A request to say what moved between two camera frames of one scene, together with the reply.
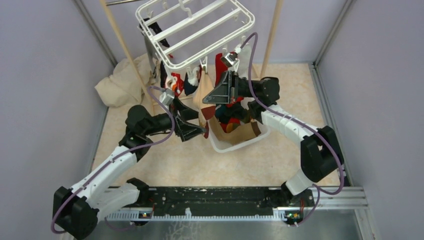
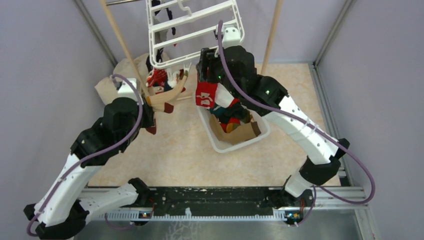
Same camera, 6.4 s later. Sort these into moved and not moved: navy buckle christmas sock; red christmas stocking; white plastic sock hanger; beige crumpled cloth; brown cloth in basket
Moved: navy buckle christmas sock; red christmas stocking; white plastic sock hanger
Not moved: beige crumpled cloth; brown cloth in basket
